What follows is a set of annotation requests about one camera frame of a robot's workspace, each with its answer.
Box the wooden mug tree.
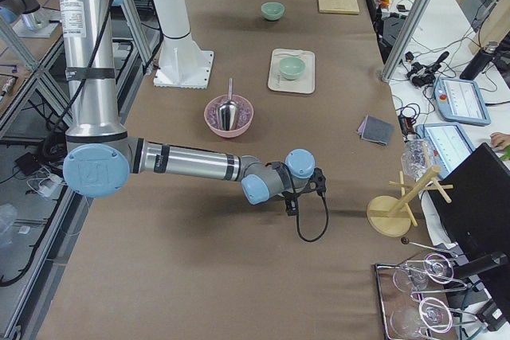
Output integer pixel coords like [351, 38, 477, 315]
[367, 164, 453, 237]

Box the green bowl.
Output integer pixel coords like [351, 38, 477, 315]
[261, 2, 285, 21]
[278, 57, 306, 80]

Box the pink bowl with ice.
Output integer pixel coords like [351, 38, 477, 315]
[204, 94, 254, 139]

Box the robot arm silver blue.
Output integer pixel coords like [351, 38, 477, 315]
[1, 0, 41, 24]
[60, 0, 326, 215]

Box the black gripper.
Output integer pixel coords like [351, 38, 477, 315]
[304, 168, 327, 197]

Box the green bowl on tray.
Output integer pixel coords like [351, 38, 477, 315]
[278, 57, 306, 80]

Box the cream rabbit serving tray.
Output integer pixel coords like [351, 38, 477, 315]
[268, 49, 316, 94]

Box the black power adapter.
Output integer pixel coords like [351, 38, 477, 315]
[398, 115, 415, 135]

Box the clear plastic cup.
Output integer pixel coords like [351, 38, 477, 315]
[401, 139, 437, 179]

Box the metal ice scoop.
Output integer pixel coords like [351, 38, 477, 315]
[217, 77, 239, 131]

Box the wine glass upper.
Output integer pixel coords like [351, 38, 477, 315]
[393, 253, 453, 292]

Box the wooden cutting board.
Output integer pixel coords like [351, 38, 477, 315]
[318, 0, 359, 15]

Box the metal glass rack tray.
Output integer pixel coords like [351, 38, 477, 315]
[374, 252, 480, 339]

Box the upper teach pendant tablet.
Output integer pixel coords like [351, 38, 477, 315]
[434, 77, 491, 126]

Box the lower teach pendant tablet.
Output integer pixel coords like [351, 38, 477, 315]
[416, 122, 475, 178]

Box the aluminium frame post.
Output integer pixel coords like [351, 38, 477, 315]
[381, 0, 431, 84]

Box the wine glass lower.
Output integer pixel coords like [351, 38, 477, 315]
[390, 297, 453, 339]

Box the black monitor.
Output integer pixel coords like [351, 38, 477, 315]
[430, 143, 509, 259]

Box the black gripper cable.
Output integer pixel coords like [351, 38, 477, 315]
[295, 194, 330, 243]

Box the teach pendant tablet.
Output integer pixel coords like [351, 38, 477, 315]
[416, 122, 475, 178]
[434, 77, 491, 126]

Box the white camera pillar base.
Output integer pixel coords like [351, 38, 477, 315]
[153, 0, 214, 89]

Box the black water bottle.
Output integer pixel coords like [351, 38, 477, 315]
[459, 41, 500, 80]

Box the grey purple cloth stack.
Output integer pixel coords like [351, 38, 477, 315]
[357, 115, 394, 146]

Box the wine glass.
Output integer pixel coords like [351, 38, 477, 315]
[390, 297, 453, 339]
[393, 253, 453, 292]

